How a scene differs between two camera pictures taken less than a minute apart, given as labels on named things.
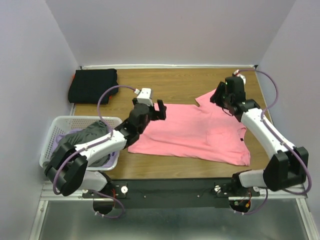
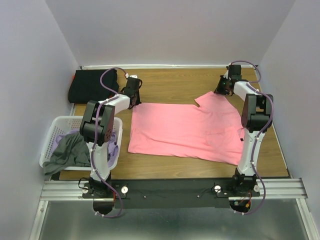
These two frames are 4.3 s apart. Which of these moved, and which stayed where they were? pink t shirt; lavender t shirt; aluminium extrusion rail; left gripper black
Moved: left gripper black
Stayed: pink t shirt; lavender t shirt; aluminium extrusion rail
